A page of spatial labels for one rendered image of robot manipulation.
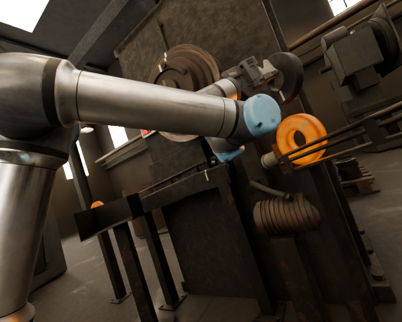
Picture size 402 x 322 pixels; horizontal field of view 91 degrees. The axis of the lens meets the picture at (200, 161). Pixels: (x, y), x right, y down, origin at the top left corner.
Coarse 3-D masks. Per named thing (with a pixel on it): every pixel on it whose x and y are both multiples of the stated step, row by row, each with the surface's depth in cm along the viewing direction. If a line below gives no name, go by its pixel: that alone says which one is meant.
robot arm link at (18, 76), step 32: (0, 64) 24; (32, 64) 24; (64, 64) 26; (0, 96) 24; (32, 96) 24; (64, 96) 26; (96, 96) 27; (128, 96) 28; (160, 96) 30; (192, 96) 32; (256, 96) 34; (0, 128) 28; (32, 128) 29; (160, 128) 32; (192, 128) 33; (224, 128) 35; (256, 128) 34
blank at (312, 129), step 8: (288, 120) 61; (296, 120) 58; (304, 120) 56; (312, 120) 55; (280, 128) 64; (288, 128) 62; (296, 128) 59; (304, 128) 57; (312, 128) 55; (320, 128) 54; (280, 136) 65; (288, 136) 63; (312, 136) 55; (320, 136) 53; (280, 144) 66; (288, 144) 63; (296, 144) 64; (320, 144) 54; (320, 152) 55; (296, 160) 62; (304, 160) 60; (312, 160) 57
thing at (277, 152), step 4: (272, 144) 67; (276, 144) 68; (272, 148) 67; (276, 148) 67; (276, 152) 67; (280, 152) 67; (276, 156) 66; (280, 160) 66; (280, 164) 66; (284, 164) 66; (292, 164) 67; (296, 164) 68; (284, 168) 66
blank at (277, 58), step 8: (272, 56) 61; (280, 56) 58; (288, 56) 56; (296, 56) 57; (272, 64) 61; (280, 64) 59; (288, 64) 56; (296, 64) 55; (288, 72) 57; (296, 72) 55; (272, 80) 66; (288, 80) 58; (296, 80) 56; (264, 88) 67; (272, 88) 65; (288, 88) 58; (296, 88) 57; (272, 96) 64; (280, 96) 62; (288, 96) 59; (280, 104) 62
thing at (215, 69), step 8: (176, 48) 97; (184, 48) 95; (192, 48) 92; (200, 48) 90; (200, 56) 91; (208, 56) 89; (208, 64) 89; (216, 64) 88; (152, 72) 107; (216, 72) 88; (216, 80) 88; (168, 136) 106; (176, 136) 103; (184, 136) 101; (192, 136) 98; (200, 136) 103
